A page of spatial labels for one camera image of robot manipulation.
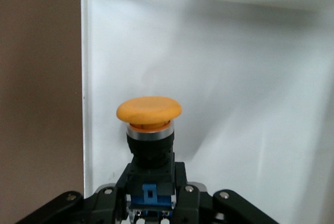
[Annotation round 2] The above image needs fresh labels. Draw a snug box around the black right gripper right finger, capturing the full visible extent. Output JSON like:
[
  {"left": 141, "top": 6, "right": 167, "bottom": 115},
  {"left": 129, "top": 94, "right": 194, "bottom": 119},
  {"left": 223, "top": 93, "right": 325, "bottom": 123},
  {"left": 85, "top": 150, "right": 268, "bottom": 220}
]
[{"left": 173, "top": 161, "right": 276, "bottom": 224}]

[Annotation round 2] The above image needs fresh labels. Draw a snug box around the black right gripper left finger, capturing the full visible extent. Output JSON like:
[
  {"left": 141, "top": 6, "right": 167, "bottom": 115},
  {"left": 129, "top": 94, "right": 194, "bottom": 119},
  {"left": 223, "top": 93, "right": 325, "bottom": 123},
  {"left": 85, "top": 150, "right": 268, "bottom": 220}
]
[{"left": 15, "top": 165, "right": 131, "bottom": 224}]

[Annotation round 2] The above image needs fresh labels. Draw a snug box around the yellow mushroom push button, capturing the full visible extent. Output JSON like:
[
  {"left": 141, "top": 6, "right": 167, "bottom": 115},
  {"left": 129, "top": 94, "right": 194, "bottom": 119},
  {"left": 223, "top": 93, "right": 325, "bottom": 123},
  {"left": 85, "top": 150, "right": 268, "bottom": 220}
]
[{"left": 116, "top": 96, "right": 183, "bottom": 224}]

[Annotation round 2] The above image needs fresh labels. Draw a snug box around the white plastic bin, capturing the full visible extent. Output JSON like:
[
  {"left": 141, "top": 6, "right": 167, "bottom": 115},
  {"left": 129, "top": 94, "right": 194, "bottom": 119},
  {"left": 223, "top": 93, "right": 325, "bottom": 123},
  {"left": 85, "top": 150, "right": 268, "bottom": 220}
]
[{"left": 80, "top": 0, "right": 334, "bottom": 224}]

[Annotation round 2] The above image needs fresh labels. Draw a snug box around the brown table mat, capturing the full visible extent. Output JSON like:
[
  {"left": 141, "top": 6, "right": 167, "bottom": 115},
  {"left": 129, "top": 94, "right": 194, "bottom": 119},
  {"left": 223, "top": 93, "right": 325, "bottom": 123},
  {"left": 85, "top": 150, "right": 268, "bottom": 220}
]
[{"left": 0, "top": 0, "right": 87, "bottom": 224}]

